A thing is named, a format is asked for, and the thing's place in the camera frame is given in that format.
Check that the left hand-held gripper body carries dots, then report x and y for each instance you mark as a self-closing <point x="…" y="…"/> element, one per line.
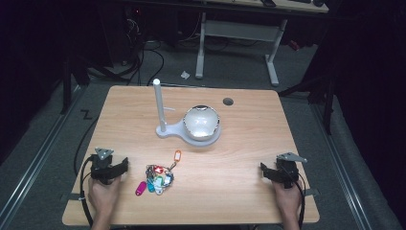
<point x="100" y="164"/>

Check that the black device on desk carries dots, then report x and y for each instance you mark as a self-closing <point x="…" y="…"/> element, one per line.
<point x="318" y="3"/>
<point x="268" y="3"/>

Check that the person's left hand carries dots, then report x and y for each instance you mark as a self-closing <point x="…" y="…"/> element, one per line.
<point x="102" y="198"/>

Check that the metal floor rail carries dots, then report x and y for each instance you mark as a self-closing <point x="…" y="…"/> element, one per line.
<point x="35" y="163"/>
<point x="341" y="166"/>

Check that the white stand with post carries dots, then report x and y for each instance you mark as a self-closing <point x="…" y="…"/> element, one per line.
<point x="160" y="108"/>

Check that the small red object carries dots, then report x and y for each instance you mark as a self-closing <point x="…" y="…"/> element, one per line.
<point x="294" y="45"/>

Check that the black metal stand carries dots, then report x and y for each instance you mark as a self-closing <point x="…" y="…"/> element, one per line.
<point x="327" y="105"/>
<point x="66" y="86"/>

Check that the grey tape strip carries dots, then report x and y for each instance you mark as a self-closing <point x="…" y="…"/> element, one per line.
<point x="312" y="192"/>
<point x="71" y="196"/>

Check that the crumpled white paper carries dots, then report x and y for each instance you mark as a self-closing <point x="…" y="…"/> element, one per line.
<point x="185" y="75"/>

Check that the bunch of keys with coloured tags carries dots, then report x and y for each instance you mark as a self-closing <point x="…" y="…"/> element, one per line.
<point x="158" y="179"/>

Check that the person's right hand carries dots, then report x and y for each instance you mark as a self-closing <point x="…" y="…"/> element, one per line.
<point x="288" y="201"/>

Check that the shiny silver bowl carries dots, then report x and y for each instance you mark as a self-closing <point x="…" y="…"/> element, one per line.
<point x="201" y="123"/>

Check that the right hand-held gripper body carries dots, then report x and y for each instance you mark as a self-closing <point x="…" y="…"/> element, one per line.
<point x="287" y="171"/>

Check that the white-framed desk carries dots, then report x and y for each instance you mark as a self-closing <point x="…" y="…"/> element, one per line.
<point x="239" y="30"/>

